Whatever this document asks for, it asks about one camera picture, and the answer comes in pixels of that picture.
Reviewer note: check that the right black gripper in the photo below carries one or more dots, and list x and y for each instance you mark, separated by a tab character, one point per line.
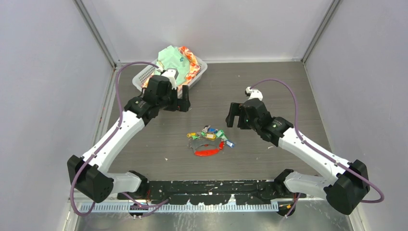
237	109

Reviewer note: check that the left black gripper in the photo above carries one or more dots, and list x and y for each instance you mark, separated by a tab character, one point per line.
175	106

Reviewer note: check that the blue key tag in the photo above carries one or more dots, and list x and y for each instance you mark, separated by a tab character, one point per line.
229	144

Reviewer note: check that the red grey carabiner keyring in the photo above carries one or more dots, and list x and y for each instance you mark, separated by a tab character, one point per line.
206	148

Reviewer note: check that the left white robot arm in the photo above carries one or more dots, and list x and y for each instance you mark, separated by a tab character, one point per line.
89	173

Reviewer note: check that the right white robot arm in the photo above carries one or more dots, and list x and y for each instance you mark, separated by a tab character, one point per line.
343	184

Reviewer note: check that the white plastic basket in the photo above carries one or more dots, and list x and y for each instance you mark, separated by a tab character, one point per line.
140	78

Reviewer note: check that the green floral cloth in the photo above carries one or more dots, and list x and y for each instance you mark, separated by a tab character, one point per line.
171	57

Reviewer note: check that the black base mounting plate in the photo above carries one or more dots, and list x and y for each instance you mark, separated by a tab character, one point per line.
212	192

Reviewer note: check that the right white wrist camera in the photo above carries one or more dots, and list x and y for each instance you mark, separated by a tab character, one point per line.
253	93

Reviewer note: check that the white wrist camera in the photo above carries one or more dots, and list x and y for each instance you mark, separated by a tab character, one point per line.
253	93
172	75

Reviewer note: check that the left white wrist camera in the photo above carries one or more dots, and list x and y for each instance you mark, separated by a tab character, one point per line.
172	75

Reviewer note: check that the white slotted cable duct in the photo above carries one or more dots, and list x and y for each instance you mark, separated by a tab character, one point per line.
126	206

